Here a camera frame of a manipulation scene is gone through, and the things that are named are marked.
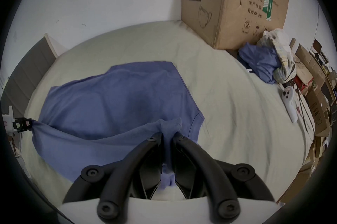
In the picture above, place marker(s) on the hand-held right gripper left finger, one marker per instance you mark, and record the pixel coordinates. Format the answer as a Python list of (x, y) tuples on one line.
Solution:
[(123, 170)]

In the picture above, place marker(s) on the bunched pale checked cloth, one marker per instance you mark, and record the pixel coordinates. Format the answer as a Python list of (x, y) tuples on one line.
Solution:
[(283, 57)]

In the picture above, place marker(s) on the large brown cardboard carton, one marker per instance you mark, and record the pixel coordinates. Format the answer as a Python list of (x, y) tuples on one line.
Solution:
[(226, 4)]

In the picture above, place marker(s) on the white hand controller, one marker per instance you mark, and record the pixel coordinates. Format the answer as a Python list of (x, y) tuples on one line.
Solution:
[(289, 102)]

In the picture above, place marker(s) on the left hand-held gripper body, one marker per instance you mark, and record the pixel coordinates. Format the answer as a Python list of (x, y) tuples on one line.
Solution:
[(8, 120)]

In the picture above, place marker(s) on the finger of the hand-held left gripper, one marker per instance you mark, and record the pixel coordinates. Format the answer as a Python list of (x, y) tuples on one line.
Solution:
[(23, 123)]

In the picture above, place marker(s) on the blue shirt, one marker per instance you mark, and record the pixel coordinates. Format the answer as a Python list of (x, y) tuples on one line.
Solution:
[(113, 102)]

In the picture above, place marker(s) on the bunched blue garment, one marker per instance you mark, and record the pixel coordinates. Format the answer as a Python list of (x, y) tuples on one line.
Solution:
[(260, 60)]

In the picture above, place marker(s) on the bed with beige sheet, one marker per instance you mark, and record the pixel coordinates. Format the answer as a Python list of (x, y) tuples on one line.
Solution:
[(237, 102)]

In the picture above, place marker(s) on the pile of cardboard cartons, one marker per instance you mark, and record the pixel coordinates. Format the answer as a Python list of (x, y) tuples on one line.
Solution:
[(316, 86)]

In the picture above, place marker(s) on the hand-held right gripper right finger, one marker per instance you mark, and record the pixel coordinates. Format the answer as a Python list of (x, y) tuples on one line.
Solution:
[(202, 170)]

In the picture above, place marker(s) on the grey padded headboard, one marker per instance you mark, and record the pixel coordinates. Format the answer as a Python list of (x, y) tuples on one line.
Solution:
[(26, 73)]

